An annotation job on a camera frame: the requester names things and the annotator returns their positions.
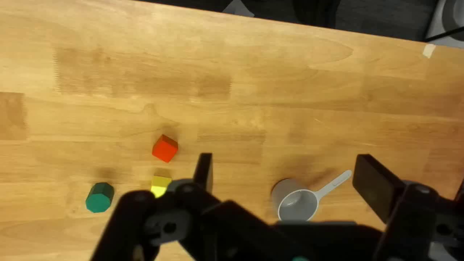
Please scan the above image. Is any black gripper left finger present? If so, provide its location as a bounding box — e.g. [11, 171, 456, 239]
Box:
[90, 152, 274, 261]

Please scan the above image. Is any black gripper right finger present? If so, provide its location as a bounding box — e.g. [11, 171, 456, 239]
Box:
[351, 154, 464, 261]

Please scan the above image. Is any orange wooden block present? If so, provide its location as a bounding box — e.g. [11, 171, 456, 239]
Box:
[150, 134, 179, 164]

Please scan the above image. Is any yellow wooden block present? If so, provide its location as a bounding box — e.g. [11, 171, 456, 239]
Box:
[148, 174, 172, 200]

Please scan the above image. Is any green wooden block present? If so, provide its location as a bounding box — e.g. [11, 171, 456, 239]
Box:
[84, 181, 116, 215]

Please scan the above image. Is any grey measuring cup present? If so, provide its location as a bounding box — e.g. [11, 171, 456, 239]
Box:
[269, 168, 353, 224]

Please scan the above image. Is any white tape piece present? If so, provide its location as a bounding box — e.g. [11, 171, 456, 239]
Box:
[420, 42, 438, 60]

